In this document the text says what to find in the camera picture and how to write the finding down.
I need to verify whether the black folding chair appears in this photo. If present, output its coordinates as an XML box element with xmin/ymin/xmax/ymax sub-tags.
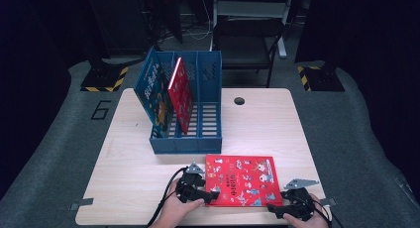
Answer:
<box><xmin>211</xmin><ymin>17</ymin><xmax>288</xmax><ymax>88</ymax></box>

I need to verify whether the white floor cable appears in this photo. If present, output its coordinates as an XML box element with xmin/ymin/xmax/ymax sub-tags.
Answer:
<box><xmin>182</xmin><ymin>0</ymin><xmax>213</xmax><ymax>42</ymax></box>

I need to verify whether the blue plastic file rack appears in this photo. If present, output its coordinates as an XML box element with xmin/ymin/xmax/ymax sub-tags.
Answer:
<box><xmin>147</xmin><ymin>50</ymin><xmax>223</xmax><ymax>156</ymax></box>

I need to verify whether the black metal chair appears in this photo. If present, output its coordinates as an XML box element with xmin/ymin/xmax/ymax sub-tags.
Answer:
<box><xmin>209</xmin><ymin>0</ymin><xmax>296</xmax><ymax>59</ymax></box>

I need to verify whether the red picture book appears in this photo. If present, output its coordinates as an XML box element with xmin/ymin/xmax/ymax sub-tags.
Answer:
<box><xmin>204</xmin><ymin>154</ymin><xmax>285</xmax><ymax>208</ymax></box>
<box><xmin>166</xmin><ymin>57</ymin><xmax>196</xmax><ymax>136</ymax></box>

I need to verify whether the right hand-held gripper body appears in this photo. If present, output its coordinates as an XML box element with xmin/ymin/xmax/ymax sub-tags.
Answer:
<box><xmin>280</xmin><ymin>177</ymin><xmax>321</xmax><ymax>222</ymax></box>

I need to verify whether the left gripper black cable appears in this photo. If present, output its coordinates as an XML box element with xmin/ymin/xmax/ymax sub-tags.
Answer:
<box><xmin>146</xmin><ymin>167</ymin><xmax>189</xmax><ymax>228</ymax></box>

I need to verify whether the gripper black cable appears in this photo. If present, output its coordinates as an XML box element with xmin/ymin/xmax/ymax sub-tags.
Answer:
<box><xmin>146</xmin><ymin>167</ymin><xmax>189</xmax><ymax>228</ymax></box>
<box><xmin>306</xmin><ymin>194</ymin><xmax>345</xmax><ymax>228</ymax></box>

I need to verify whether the dark curtain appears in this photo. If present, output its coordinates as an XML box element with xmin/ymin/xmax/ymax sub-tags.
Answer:
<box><xmin>295</xmin><ymin>0</ymin><xmax>420</xmax><ymax>206</ymax></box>
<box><xmin>0</xmin><ymin>0</ymin><xmax>100</xmax><ymax>192</ymax></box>

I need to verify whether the person's right hand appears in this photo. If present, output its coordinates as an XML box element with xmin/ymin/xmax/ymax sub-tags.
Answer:
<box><xmin>282</xmin><ymin>192</ymin><xmax>332</xmax><ymax>228</ymax></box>

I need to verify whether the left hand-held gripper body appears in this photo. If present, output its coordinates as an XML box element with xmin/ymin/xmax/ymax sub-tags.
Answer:
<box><xmin>174</xmin><ymin>163</ymin><xmax>207</xmax><ymax>204</ymax></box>

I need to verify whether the person's left hand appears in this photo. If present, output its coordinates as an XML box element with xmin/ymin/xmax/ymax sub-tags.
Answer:
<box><xmin>149</xmin><ymin>178</ymin><xmax>206</xmax><ymax>228</ymax></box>

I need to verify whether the black base with yellow stripes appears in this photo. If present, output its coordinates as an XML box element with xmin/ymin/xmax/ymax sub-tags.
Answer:
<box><xmin>79</xmin><ymin>57</ymin><xmax>130</xmax><ymax>93</ymax></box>
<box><xmin>296</xmin><ymin>64</ymin><xmax>346</xmax><ymax>92</ymax></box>

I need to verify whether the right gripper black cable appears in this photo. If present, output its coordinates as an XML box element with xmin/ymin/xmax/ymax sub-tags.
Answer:
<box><xmin>306</xmin><ymin>194</ymin><xmax>345</xmax><ymax>228</ymax></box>

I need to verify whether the blue cartoon picture book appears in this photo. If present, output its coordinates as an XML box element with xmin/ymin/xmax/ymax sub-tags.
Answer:
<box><xmin>133</xmin><ymin>46</ymin><xmax>174</xmax><ymax>139</ymax></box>

